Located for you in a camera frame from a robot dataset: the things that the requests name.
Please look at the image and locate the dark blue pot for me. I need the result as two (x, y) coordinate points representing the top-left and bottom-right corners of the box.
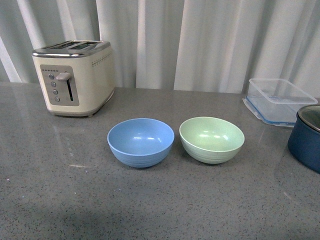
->
(287, 104), (320, 173)

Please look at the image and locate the green bowl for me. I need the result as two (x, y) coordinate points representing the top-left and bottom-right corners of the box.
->
(179, 116), (245, 164)

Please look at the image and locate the clear plastic food container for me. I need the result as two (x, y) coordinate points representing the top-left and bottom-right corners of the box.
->
(243, 78), (318, 127)

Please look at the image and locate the blue bowl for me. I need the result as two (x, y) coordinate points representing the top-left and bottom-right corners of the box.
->
(107, 118), (175, 168)

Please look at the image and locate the white curtain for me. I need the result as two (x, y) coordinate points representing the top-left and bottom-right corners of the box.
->
(0, 0), (320, 98)

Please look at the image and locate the cream two-slot toaster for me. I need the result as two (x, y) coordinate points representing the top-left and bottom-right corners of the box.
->
(32, 40), (116, 117)

